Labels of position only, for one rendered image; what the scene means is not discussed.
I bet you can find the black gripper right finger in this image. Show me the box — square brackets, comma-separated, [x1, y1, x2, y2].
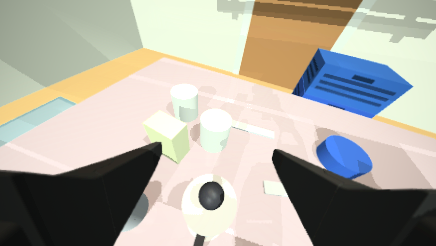
[272, 149, 436, 246]

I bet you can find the blue short cylinder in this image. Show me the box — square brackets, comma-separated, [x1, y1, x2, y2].
[316, 135, 373, 179]

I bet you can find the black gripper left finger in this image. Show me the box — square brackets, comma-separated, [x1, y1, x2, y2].
[0, 142, 162, 246]

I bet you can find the pale green tall block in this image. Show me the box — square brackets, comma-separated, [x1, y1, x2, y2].
[143, 110, 190, 164]

